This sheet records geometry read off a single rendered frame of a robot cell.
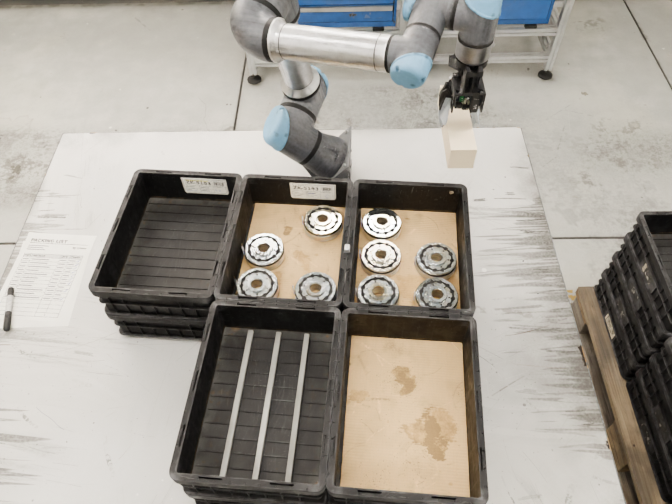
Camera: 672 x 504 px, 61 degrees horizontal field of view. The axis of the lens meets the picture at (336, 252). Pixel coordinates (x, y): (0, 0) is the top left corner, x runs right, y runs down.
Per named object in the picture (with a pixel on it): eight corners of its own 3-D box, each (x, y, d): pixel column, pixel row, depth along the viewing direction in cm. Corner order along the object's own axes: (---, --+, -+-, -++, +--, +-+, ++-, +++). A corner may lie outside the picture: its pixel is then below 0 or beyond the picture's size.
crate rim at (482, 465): (342, 312, 131) (342, 307, 129) (474, 320, 129) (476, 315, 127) (325, 496, 107) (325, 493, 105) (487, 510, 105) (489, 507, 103)
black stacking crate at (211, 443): (221, 325, 140) (212, 301, 131) (341, 333, 138) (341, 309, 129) (182, 495, 117) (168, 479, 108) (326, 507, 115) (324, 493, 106)
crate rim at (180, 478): (213, 304, 133) (211, 299, 131) (342, 312, 131) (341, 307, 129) (169, 483, 109) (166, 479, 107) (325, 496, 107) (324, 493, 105)
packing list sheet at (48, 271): (23, 233, 173) (22, 232, 173) (98, 232, 173) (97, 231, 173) (-18, 328, 154) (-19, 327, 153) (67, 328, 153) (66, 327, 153)
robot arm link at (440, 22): (395, 16, 114) (449, 27, 112) (411, -28, 117) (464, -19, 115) (396, 42, 122) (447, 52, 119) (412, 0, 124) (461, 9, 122)
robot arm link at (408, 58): (205, 37, 124) (422, 63, 107) (224, -4, 127) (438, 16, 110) (228, 70, 134) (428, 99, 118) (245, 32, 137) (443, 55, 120)
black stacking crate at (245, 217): (250, 203, 164) (244, 175, 155) (352, 208, 162) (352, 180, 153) (222, 324, 141) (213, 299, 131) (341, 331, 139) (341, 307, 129)
